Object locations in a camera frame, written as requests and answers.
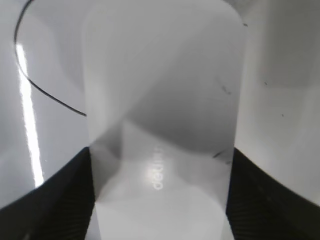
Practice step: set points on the white rectangular board eraser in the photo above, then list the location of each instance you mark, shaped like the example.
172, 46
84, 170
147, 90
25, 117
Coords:
162, 84

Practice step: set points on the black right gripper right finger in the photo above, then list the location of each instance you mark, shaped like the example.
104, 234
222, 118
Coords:
261, 208

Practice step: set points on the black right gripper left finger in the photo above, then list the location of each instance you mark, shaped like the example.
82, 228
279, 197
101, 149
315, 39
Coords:
60, 209

